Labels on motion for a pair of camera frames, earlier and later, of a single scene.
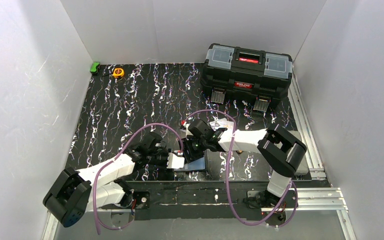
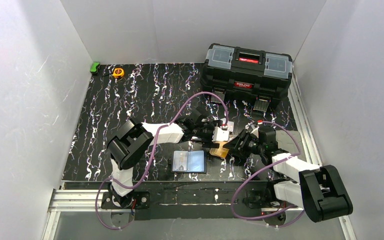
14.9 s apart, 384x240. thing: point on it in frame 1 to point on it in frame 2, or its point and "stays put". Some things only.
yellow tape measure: (118, 72) stays put
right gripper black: (194, 152) to (242, 145)
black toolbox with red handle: (263, 77) stays put
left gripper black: (165, 153) to (208, 136)
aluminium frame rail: (315, 161) stays put
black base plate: (200, 200) stays put
